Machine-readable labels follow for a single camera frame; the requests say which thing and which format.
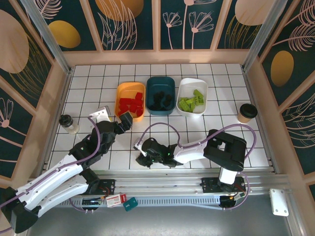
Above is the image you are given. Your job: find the orange plastic container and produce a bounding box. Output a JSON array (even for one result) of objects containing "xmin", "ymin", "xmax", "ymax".
[{"xmin": 114, "ymin": 82, "xmax": 146, "ymax": 123}]

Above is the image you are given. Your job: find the small bottle with black cap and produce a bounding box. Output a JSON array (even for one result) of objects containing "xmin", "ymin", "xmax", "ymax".
[{"xmin": 60, "ymin": 114, "xmax": 80, "ymax": 135}]

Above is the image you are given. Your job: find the red and white small box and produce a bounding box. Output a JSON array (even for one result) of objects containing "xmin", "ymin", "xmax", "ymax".
[{"xmin": 106, "ymin": 193, "xmax": 127, "ymax": 208}]

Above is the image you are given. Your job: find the teal plastic container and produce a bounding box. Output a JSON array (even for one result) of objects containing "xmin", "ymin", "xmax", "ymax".
[{"xmin": 145, "ymin": 76, "xmax": 176, "ymax": 116}]

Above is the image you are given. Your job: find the white plastic container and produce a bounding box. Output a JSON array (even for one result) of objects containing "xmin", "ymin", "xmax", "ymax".
[{"xmin": 176, "ymin": 77, "xmax": 209, "ymax": 118}]

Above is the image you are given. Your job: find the paper coffee cup black lid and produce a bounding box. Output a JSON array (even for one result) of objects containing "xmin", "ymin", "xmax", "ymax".
[{"xmin": 237, "ymin": 103, "xmax": 258, "ymax": 124}]

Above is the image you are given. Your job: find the white mounting plate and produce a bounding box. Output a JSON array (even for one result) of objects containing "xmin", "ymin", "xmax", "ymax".
[{"xmin": 269, "ymin": 188, "xmax": 290, "ymax": 217}]

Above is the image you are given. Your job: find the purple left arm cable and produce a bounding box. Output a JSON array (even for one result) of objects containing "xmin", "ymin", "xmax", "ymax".
[{"xmin": 0, "ymin": 115, "xmax": 101, "ymax": 233}]

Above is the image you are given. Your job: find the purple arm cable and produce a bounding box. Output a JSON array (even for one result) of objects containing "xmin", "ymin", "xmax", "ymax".
[
  {"xmin": 139, "ymin": 122, "xmax": 258, "ymax": 197},
  {"xmin": 0, "ymin": 115, "xmax": 101, "ymax": 233}
]

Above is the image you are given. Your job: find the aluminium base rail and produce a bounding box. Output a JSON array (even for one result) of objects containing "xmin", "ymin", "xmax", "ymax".
[{"xmin": 97, "ymin": 169, "xmax": 288, "ymax": 197}]

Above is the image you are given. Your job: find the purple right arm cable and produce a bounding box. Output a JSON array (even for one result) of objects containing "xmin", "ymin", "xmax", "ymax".
[{"xmin": 139, "ymin": 122, "xmax": 258, "ymax": 197}]

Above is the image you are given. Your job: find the grey slotted cable duct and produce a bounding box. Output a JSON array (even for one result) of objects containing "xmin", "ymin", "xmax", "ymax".
[{"xmin": 60, "ymin": 193, "xmax": 223, "ymax": 212}]

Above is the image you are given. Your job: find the aluminium side rail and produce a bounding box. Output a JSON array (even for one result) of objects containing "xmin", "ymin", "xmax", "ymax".
[
  {"xmin": 43, "ymin": 68, "xmax": 73, "ymax": 173},
  {"xmin": 242, "ymin": 68, "xmax": 280, "ymax": 173}
]

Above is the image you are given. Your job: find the aluminium frame post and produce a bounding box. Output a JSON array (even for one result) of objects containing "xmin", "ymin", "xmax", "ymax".
[
  {"xmin": 242, "ymin": 0, "xmax": 295, "ymax": 72},
  {"xmin": 19, "ymin": 0, "xmax": 73, "ymax": 74}
]

